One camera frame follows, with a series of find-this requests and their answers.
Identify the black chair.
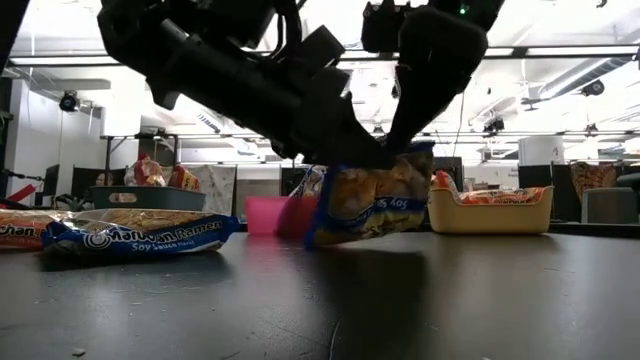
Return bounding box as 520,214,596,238
617,172,640,194

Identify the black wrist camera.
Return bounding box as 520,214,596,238
169,0,301,51
360,0,416,54

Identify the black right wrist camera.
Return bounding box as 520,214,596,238
360,0,416,54

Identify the grey ottoman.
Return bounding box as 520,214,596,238
581,186,639,225

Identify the small black monitor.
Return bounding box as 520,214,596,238
42,163,60,207

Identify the black table mat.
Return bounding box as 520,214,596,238
0,219,640,360

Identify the yellow plastic bin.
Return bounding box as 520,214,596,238
427,184,556,235

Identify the red object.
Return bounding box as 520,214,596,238
4,183,37,204

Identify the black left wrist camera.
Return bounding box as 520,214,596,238
169,0,301,51

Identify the silver air duct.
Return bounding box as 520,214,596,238
537,56,634,100

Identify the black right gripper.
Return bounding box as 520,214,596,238
385,8,489,151

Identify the black cabinet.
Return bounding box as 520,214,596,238
518,163,571,221

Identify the overhead light bar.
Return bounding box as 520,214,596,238
0,43,640,67

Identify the grey plastic bin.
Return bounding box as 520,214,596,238
89,184,207,211

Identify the red Maruchan noodle pack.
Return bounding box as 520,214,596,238
123,152,167,188
167,163,202,192

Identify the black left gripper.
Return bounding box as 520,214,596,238
149,24,396,169

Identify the red plastic bin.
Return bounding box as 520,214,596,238
243,194,321,237

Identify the patterned orange cloth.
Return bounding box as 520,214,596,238
569,160,619,191

